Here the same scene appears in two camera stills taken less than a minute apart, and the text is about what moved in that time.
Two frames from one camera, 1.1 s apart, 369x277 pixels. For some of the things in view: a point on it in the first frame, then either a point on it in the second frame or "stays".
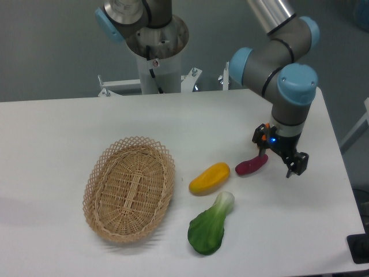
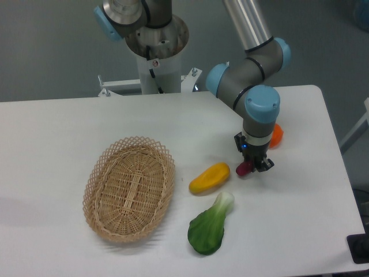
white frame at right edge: (358, 132) stays
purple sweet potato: (251, 165) stays
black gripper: (286, 145) → (253, 153)
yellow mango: (210, 179) stays
